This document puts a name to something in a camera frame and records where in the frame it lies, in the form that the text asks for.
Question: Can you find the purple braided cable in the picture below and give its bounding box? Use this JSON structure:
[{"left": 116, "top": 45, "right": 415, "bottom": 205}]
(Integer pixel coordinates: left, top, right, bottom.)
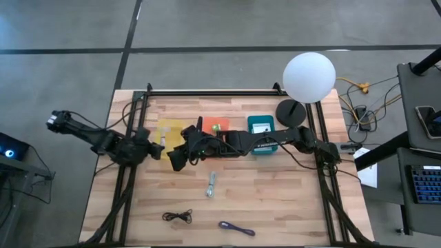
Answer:
[{"left": 218, "top": 220, "right": 256, "bottom": 238}]

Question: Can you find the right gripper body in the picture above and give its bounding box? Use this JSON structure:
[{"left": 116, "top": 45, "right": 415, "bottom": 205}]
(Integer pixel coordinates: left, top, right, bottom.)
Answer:
[{"left": 184, "top": 132, "right": 227, "bottom": 161}]

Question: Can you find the white globe lamp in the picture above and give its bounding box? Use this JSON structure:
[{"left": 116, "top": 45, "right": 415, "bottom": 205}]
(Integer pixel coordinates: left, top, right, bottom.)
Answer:
[{"left": 275, "top": 52, "right": 337, "bottom": 128}]

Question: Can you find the black desk leg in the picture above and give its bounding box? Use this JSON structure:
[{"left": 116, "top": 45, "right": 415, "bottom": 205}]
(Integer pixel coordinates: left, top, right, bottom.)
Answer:
[{"left": 354, "top": 132, "right": 411, "bottom": 172}]

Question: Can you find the black metal table frame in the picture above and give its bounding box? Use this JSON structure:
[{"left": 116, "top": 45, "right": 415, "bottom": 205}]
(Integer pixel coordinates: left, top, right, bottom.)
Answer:
[{"left": 79, "top": 82, "right": 376, "bottom": 248}]

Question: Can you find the black backlit keyboard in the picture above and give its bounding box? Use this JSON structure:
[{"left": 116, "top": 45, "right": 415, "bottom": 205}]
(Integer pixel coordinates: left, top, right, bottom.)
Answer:
[{"left": 409, "top": 164, "right": 441, "bottom": 205}]

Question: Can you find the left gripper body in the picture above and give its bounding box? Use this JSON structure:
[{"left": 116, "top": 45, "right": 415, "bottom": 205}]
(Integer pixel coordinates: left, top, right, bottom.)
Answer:
[{"left": 112, "top": 137, "right": 152, "bottom": 166}]

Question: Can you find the black smartphone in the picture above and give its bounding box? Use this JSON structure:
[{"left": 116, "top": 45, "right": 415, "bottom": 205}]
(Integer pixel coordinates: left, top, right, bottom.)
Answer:
[{"left": 414, "top": 105, "right": 441, "bottom": 140}]

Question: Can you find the white coiled cable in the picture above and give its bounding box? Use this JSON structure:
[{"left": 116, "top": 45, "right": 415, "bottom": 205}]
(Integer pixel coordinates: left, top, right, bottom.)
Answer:
[{"left": 205, "top": 171, "right": 218, "bottom": 198}]

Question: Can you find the dark office desk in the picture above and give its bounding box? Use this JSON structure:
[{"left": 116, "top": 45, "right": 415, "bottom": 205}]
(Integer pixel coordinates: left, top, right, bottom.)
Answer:
[{"left": 396, "top": 147, "right": 441, "bottom": 237}]

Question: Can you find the black device with blue light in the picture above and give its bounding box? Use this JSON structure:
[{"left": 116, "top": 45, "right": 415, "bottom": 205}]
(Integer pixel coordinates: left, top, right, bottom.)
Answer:
[{"left": 0, "top": 132, "right": 31, "bottom": 162}]

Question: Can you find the yellow translucent plastic bin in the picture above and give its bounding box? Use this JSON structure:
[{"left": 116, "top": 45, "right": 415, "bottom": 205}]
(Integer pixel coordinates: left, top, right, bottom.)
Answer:
[{"left": 154, "top": 118, "right": 189, "bottom": 160}]

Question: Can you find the black pole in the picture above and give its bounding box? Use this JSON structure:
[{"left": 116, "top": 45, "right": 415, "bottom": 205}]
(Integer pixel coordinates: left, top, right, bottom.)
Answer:
[{"left": 411, "top": 45, "right": 441, "bottom": 76}]

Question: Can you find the grey metal cart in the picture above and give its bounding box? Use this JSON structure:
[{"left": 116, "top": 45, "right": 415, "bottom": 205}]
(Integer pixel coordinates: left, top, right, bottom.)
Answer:
[{"left": 0, "top": 158, "right": 56, "bottom": 248}]

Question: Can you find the teal plastic bin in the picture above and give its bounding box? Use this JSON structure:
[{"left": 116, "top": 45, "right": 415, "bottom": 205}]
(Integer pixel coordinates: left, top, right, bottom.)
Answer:
[{"left": 247, "top": 114, "right": 279, "bottom": 156}]

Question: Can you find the orange translucent plastic bin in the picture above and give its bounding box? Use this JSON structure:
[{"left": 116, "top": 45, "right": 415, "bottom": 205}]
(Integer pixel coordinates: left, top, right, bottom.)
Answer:
[{"left": 201, "top": 116, "right": 231, "bottom": 137}]

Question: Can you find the black coiled cable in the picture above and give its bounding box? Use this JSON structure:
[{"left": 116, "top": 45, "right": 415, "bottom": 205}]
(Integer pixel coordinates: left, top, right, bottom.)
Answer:
[{"left": 161, "top": 209, "right": 194, "bottom": 225}]

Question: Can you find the yellow floor cable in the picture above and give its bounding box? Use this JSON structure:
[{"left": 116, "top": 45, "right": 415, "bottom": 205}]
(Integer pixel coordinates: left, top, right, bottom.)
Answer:
[{"left": 336, "top": 76, "right": 403, "bottom": 125}]

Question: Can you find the black power adapter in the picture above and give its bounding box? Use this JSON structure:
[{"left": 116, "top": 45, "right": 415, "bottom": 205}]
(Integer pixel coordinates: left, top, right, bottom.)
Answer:
[{"left": 354, "top": 106, "right": 373, "bottom": 132}]

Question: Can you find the white paper sheet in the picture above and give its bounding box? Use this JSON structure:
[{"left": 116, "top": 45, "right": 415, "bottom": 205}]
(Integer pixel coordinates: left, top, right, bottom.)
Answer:
[{"left": 352, "top": 147, "right": 379, "bottom": 189}]

